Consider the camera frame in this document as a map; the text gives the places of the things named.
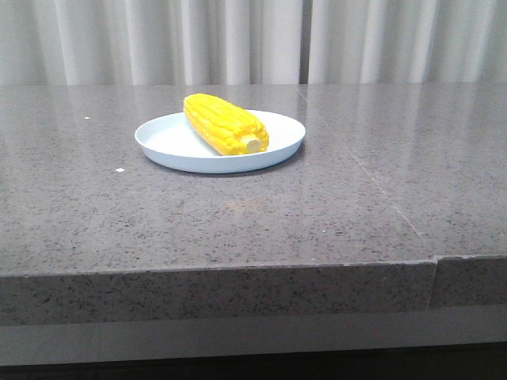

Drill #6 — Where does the yellow corn cob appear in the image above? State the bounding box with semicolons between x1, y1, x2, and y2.
184;93;269;155

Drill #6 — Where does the light blue round plate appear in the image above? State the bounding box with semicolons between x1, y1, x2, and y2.
135;110;306;174

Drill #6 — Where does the white pleated curtain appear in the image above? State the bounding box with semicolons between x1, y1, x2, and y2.
1;1;506;85

